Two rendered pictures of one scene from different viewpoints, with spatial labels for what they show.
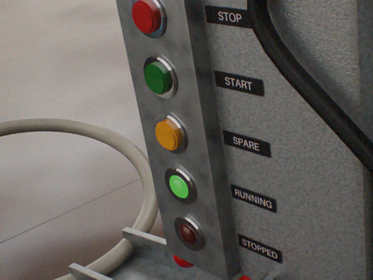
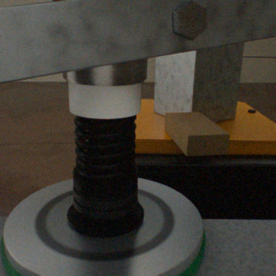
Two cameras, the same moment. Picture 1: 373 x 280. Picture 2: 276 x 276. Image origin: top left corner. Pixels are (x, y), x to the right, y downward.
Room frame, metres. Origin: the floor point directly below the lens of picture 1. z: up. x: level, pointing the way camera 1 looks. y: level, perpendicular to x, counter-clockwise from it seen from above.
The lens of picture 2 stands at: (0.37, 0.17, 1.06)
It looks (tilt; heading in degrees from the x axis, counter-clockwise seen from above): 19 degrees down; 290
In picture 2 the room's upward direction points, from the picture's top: 2 degrees clockwise
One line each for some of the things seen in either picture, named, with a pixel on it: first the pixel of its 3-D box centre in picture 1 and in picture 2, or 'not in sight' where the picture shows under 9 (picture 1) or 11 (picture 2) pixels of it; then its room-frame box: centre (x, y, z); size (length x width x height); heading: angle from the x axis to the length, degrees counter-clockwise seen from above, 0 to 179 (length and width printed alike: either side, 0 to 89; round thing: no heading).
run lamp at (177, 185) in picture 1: (180, 185); not in sight; (0.48, 0.01, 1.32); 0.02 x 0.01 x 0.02; 42
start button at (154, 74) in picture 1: (158, 78); not in sight; (0.48, 0.01, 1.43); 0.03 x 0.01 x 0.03; 42
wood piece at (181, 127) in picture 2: not in sight; (193, 131); (0.52, -0.65, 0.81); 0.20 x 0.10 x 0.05; 121
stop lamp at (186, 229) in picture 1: (189, 233); not in sight; (0.48, 0.01, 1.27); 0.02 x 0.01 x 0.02; 42
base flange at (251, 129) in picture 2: not in sight; (193, 120); (0.58, -0.90, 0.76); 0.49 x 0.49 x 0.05; 23
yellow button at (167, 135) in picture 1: (169, 134); not in sight; (0.48, 0.01, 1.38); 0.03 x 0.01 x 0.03; 42
